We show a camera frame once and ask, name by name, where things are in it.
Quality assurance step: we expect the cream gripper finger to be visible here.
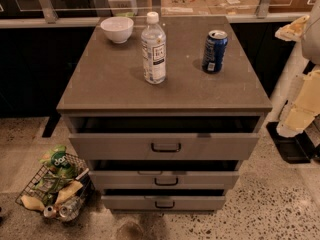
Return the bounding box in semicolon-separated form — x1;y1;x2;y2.
275;15;310;42

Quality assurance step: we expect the grey drawer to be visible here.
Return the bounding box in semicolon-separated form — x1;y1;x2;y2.
101;189;226;211
70;116;258;160
89;160;239;190

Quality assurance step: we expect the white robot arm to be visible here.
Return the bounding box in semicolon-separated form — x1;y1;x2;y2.
275;0;320;138

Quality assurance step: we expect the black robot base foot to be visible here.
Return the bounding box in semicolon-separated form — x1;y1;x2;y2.
266;122;320;164

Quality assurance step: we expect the grey drawer cabinet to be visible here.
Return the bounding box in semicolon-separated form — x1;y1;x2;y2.
56;15;273;215

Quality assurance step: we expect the grey top drawer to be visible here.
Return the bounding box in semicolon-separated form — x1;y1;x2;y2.
70;116;258;160

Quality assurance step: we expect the grey bottom drawer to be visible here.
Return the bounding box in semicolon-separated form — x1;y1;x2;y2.
101;189;226;211

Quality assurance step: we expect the blue soda can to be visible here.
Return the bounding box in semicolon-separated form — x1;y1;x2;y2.
202;30;228;73

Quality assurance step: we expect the cardboard box left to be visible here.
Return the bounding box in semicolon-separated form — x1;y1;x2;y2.
161;0;210;15

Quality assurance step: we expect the clear plastic water bottle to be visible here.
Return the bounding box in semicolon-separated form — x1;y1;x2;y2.
141;12;166;84

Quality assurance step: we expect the white plastic container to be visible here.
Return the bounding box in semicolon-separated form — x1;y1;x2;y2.
107;0;138;16

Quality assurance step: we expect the white ceramic bowl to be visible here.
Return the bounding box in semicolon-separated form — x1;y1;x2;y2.
100;17;134;44

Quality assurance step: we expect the green chip bag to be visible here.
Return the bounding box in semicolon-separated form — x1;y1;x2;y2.
39;145;77;178

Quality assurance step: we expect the yellow snack bag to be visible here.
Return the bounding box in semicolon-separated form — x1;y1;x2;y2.
55;180;83;205

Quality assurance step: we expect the crushed silver can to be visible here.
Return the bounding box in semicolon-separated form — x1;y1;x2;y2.
43;196;82;222

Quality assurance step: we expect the metal railing frame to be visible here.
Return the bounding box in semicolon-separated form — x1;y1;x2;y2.
0;0;315;25

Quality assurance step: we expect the black wire basket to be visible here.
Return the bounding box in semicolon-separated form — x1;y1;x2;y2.
16;153;94;214

